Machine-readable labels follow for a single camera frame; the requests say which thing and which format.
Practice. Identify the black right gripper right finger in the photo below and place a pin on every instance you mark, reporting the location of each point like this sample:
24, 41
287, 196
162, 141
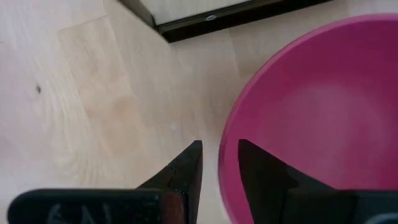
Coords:
280, 202

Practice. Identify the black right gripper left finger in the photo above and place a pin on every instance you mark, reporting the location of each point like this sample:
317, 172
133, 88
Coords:
124, 207

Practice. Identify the magenta bowl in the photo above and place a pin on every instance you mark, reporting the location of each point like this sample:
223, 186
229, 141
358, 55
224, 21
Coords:
326, 93

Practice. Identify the black aluminium table frame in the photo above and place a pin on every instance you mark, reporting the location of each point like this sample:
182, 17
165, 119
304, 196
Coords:
192, 29

